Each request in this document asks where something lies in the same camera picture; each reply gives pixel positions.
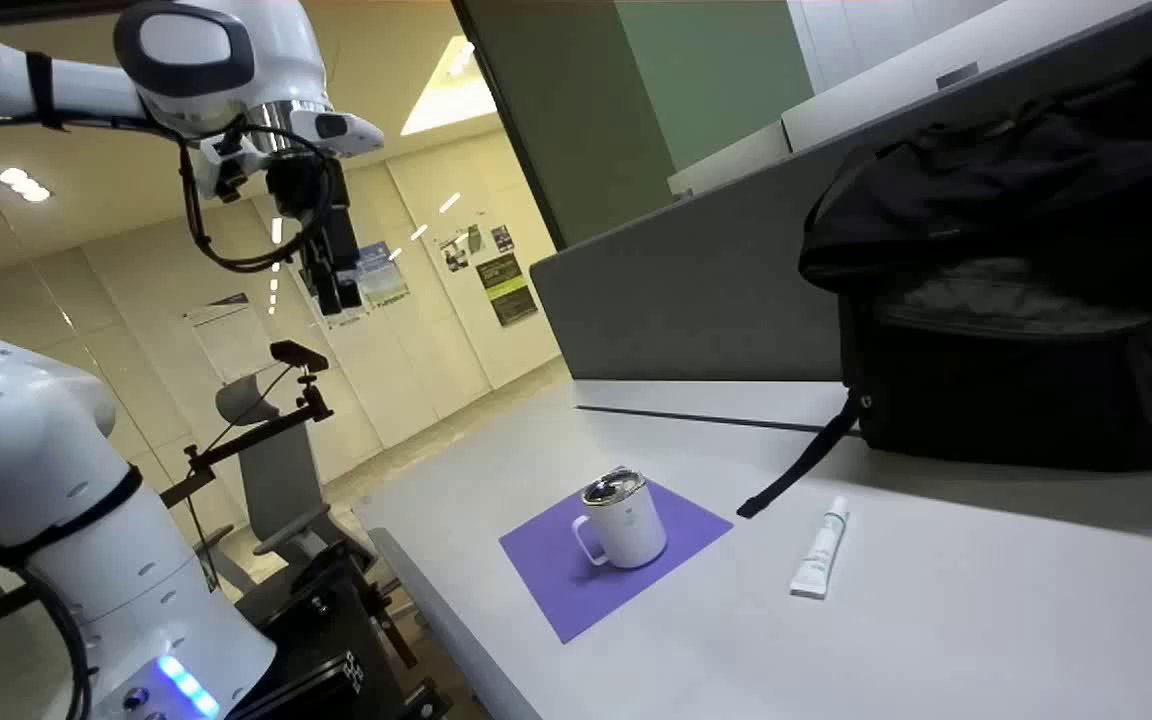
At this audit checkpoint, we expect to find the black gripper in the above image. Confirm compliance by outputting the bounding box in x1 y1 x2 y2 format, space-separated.
266 150 367 321

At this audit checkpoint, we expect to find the grey desk partition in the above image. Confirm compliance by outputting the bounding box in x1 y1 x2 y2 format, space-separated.
527 0 1152 382

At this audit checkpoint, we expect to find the purple square mat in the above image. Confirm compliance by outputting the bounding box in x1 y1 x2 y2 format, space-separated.
495 477 738 647

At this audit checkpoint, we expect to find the white tube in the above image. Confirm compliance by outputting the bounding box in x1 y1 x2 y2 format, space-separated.
788 492 858 605

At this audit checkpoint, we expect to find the white panel behind partition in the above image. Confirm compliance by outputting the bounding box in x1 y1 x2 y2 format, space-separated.
665 0 1152 198

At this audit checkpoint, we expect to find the black backpack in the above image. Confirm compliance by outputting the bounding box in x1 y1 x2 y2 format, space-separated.
732 46 1152 522

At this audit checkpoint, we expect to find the white wall poster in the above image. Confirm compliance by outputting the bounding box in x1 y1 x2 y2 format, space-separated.
353 238 415 313

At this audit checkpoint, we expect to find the black camera on stand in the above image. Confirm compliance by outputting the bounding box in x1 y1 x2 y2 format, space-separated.
266 337 336 381

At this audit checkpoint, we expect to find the black camera stand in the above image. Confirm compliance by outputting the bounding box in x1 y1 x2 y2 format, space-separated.
158 368 341 563

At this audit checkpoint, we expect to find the dark wall poster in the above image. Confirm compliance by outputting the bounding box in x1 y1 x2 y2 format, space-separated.
474 247 542 333

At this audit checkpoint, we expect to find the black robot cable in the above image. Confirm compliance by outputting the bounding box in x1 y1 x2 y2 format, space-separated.
172 127 289 280

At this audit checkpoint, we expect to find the white mug with handle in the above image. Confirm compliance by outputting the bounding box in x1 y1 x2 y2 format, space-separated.
567 481 671 575

